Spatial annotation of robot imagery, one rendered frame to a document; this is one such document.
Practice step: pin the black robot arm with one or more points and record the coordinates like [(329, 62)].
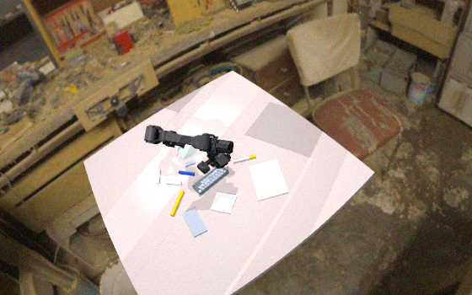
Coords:
[(205, 142)]

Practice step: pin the white sheet of paper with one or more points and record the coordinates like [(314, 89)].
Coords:
[(268, 179)]

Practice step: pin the grey keyboard with white letter keys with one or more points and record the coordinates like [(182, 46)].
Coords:
[(206, 182)]

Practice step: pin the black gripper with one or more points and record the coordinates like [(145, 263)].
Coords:
[(203, 166)]

